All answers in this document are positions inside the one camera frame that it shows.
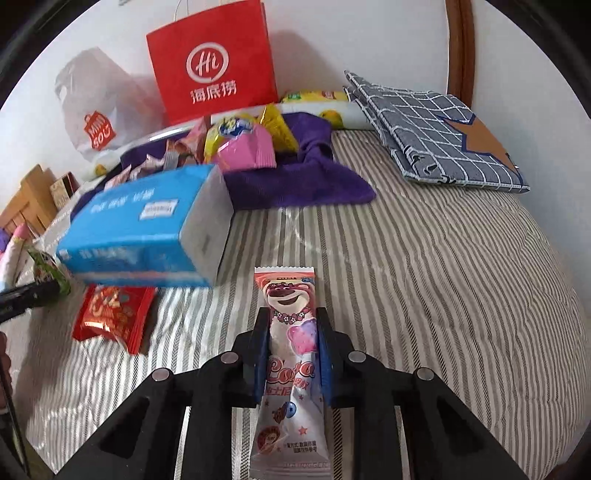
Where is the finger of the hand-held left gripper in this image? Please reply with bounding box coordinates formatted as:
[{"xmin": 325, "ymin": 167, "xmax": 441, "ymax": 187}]
[{"xmin": 0, "ymin": 281, "xmax": 63, "ymax": 324}]

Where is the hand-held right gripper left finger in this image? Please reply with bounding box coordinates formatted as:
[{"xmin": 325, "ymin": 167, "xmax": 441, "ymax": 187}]
[{"xmin": 55, "ymin": 307, "xmax": 273, "ymax": 480}]

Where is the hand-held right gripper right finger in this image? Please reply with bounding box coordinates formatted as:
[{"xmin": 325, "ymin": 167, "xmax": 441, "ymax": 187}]
[{"xmin": 315, "ymin": 308, "xmax": 529, "ymax": 480}]

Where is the bear print pink snack packet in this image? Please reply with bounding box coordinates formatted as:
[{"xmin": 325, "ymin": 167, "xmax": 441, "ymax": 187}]
[{"xmin": 249, "ymin": 267, "xmax": 333, "ymax": 480}]

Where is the blue box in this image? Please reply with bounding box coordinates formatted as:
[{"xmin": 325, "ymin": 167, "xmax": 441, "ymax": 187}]
[{"xmin": 55, "ymin": 164, "xmax": 234, "ymax": 288}]

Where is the white snack packet red edge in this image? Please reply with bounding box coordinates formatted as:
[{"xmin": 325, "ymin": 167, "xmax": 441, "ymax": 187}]
[{"xmin": 130, "ymin": 154, "xmax": 183, "ymax": 182}]

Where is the purple cloth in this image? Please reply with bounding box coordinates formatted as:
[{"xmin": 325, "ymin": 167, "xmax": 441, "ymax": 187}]
[{"xmin": 120, "ymin": 112, "xmax": 377, "ymax": 210}]

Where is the pink yellow candy packet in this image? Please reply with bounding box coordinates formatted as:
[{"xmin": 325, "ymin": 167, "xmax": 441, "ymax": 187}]
[{"xmin": 203, "ymin": 115, "xmax": 278, "ymax": 172}]

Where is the yellow triangular snack packet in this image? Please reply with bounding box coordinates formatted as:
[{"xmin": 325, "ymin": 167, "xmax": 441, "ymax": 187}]
[{"xmin": 259, "ymin": 105, "xmax": 301, "ymax": 153}]

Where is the wooden side table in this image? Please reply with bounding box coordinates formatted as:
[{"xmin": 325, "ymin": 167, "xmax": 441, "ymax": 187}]
[{"xmin": 0, "ymin": 165, "xmax": 58, "ymax": 238}]

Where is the striped bed quilt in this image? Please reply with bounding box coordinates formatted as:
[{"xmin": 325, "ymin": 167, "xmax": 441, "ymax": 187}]
[{"xmin": 9, "ymin": 129, "xmax": 578, "ymax": 480}]

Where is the white plastic bag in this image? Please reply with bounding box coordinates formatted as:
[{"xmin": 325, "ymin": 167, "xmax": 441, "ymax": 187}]
[{"xmin": 54, "ymin": 47, "xmax": 169, "ymax": 162}]

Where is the rolled duck print mat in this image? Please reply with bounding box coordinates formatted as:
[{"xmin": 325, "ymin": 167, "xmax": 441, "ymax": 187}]
[{"xmin": 88, "ymin": 99, "xmax": 365, "ymax": 178}]

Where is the folded blue checked cloth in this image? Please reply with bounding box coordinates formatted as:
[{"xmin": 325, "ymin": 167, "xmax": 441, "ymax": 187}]
[{"xmin": 344, "ymin": 70, "xmax": 531, "ymax": 193}]

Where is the yellow green snack packet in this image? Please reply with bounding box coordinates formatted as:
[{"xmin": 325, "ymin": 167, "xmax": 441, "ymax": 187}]
[{"xmin": 281, "ymin": 90, "xmax": 349, "ymax": 104}]

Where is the red paper bag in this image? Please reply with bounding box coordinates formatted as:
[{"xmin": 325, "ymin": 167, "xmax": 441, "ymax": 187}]
[{"xmin": 146, "ymin": 0, "xmax": 280, "ymax": 126}]

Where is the brown wooden frame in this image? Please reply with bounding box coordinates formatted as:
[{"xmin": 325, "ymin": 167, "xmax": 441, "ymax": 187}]
[{"xmin": 444, "ymin": 0, "xmax": 476, "ymax": 109}]

